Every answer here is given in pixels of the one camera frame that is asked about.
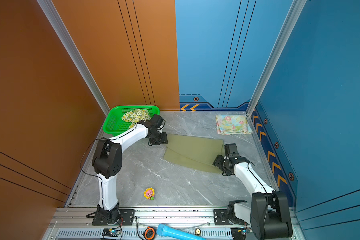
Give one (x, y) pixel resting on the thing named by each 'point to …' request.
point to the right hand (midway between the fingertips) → (216, 164)
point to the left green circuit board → (113, 232)
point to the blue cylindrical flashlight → (163, 230)
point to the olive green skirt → (196, 152)
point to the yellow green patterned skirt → (134, 116)
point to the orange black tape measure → (150, 232)
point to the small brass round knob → (197, 231)
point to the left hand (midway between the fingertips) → (165, 140)
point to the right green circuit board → (243, 231)
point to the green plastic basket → (113, 125)
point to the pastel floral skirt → (232, 125)
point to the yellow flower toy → (149, 193)
